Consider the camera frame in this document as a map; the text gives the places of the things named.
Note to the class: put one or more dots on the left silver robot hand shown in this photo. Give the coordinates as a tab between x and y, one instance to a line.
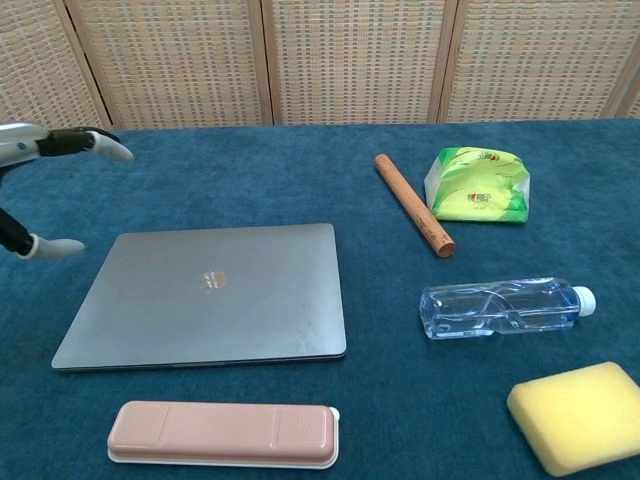
60	142

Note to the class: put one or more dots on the grey laptop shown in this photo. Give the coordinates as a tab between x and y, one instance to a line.
210	300

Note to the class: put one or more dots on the woven folding screen panel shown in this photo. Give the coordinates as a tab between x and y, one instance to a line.
634	75
175	45
360	60
30	65
535	60

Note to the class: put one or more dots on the pink pencil case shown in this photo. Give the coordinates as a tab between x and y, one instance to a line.
220	432

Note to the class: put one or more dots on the wooden rolling pin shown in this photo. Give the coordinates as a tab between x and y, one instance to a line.
415	205

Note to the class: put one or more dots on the blue table cloth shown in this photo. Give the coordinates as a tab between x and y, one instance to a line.
400	380

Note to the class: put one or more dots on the green tissue pack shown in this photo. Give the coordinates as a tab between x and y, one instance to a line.
475	195

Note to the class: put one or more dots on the clear plastic water bottle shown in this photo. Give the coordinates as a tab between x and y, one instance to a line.
490	312

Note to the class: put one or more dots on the yellow sponge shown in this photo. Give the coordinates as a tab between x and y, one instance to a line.
575	420

